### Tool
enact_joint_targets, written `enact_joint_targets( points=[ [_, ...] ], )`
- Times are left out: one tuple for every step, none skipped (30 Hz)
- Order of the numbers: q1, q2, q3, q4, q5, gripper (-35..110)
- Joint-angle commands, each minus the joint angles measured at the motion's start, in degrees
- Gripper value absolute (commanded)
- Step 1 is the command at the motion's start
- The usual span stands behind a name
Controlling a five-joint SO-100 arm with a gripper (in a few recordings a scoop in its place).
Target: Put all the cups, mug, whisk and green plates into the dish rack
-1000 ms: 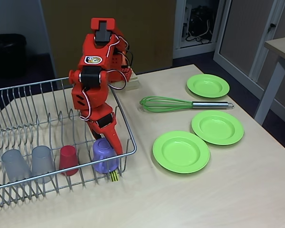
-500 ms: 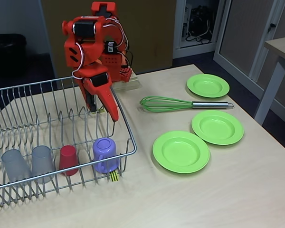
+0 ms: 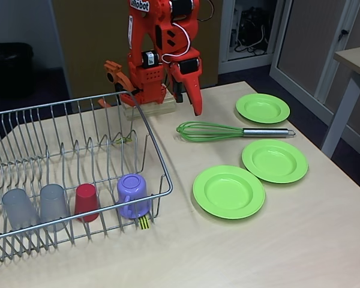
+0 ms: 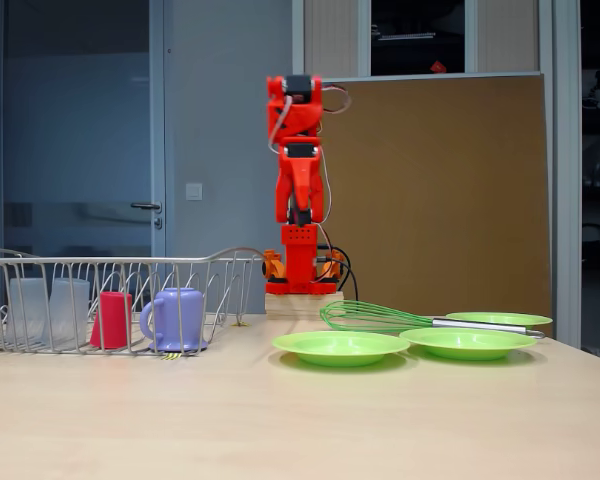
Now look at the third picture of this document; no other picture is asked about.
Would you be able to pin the yellow black tape marker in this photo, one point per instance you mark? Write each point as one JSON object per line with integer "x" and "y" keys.
{"x": 144, "y": 223}
{"x": 126, "y": 140}

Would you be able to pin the wooden base block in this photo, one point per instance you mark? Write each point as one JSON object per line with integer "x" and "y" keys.
{"x": 166, "y": 106}

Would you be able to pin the brown cork board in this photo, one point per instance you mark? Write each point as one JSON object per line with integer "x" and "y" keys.
{"x": 87, "y": 45}

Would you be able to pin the purple plastic mug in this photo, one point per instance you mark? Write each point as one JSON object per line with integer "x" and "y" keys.
{"x": 132, "y": 189}

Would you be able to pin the beige side table grey leg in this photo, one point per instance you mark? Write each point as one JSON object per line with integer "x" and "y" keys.
{"x": 357, "y": 55}

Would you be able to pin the red printed robot arm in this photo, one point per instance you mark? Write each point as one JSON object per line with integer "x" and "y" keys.
{"x": 144, "y": 36}

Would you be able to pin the red plastic cup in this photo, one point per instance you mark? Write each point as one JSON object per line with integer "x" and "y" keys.
{"x": 86, "y": 202}

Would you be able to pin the white tambour door cabinet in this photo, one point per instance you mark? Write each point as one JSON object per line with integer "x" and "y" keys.
{"x": 303, "y": 45}

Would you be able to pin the red gripper black motor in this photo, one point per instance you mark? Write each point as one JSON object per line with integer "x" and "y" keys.
{"x": 188, "y": 66}

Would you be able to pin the green plastic plate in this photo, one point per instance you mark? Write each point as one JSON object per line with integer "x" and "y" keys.
{"x": 274, "y": 162}
{"x": 262, "y": 108}
{"x": 228, "y": 192}

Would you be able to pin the black trash bin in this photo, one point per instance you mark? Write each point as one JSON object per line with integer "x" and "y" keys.
{"x": 9, "y": 69}

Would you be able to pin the grey translucent plastic cup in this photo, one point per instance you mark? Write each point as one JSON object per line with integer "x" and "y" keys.
{"x": 54, "y": 207}
{"x": 18, "y": 210}

